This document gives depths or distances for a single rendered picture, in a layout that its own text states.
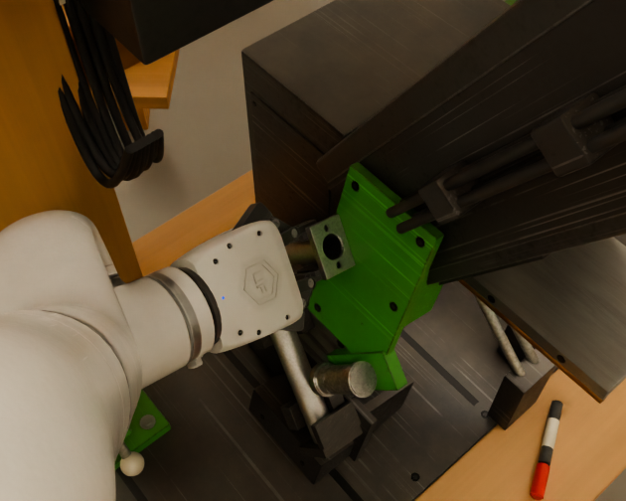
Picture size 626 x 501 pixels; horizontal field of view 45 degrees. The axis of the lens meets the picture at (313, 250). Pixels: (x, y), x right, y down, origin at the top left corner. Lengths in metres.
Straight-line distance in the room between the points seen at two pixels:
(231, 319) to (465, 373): 0.45
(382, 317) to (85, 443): 0.54
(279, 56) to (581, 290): 0.42
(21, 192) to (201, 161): 1.63
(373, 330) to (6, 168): 0.41
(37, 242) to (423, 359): 0.63
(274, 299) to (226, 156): 1.81
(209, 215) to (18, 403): 0.97
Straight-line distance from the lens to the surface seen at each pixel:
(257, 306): 0.68
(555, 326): 0.82
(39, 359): 0.26
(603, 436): 1.04
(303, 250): 0.76
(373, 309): 0.77
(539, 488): 0.98
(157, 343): 0.61
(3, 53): 0.78
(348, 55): 0.89
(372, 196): 0.71
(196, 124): 2.60
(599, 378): 0.81
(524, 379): 0.92
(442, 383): 1.02
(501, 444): 1.00
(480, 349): 1.06
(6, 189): 0.87
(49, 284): 0.50
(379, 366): 0.80
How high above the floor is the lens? 1.81
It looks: 54 degrees down
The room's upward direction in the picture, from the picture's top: straight up
